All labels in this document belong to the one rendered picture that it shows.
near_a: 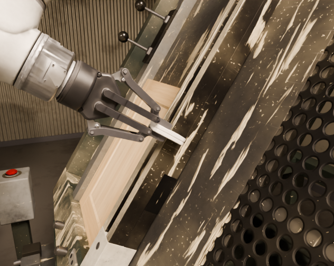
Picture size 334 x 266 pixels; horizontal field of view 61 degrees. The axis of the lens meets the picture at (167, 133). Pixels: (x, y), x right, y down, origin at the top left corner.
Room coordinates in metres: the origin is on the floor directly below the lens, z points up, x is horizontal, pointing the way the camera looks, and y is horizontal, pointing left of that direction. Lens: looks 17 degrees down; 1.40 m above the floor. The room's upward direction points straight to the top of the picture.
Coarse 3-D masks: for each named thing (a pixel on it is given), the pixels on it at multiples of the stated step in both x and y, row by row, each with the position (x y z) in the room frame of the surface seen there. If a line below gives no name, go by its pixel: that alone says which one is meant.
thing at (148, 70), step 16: (192, 0) 1.03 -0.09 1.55; (176, 16) 1.01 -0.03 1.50; (176, 32) 1.01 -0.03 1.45; (160, 48) 0.99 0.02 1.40; (144, 64) 1.01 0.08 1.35; (160, 64) 0.99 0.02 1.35; (144, 80) 0.97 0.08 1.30; (128, 96) 0.97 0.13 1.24; (128, 112) 0.94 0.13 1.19; (96, 160) 0.90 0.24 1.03; (80, 192) 0.88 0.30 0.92
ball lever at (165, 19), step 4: (140, 0) 1.03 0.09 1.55; (136, 4) 1.03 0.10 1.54; (140, 4) 1.02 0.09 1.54; (144, 4) 1.03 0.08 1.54; (136, 8) 1.03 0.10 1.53; (140, 8) 1.03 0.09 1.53; (144, 8) 1.04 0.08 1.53; (148, 8) 1.03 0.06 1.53; (152, 12) 1.03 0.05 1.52; (160, 16) 1.02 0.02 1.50; (168, 16) 1.02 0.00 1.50; (164, 20) 1.01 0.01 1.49
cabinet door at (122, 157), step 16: (160, 96) 0.80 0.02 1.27; (160, 112) 0.75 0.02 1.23; (128, 128) 0.87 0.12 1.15; (112, 144) 0.91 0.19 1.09; (128, 144) 0.81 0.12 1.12; (144, 144) 0.72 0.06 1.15; (112, 160) 0.84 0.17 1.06; (128, 160) 0.74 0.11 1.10; (96, 176) 0.87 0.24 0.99; (112, 176) 0.77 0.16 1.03; (128, 176) 0.69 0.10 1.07; (96, 192) 0.80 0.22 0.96; (112, 192) 0.72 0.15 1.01; (96, 208) 0.74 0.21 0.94; (112, 208) 0.66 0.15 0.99; (96, 224) 0.68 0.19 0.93
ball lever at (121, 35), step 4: (120, 32) 1.01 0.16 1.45; (124, 32) 1.01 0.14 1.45; (120, 36) 1.00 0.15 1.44; (124, 36) 1.00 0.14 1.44; (128, 36) 1.02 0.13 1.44; (120, 40) 1.01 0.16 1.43; (124, 40) 1.01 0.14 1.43; (128, 40) 1.01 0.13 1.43; (132, 40) 1.01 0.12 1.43; (136, 44) 1.00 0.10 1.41; (144, 48) 1.00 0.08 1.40; (148, 48) 1.00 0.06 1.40; (148, 52) 0.99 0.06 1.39
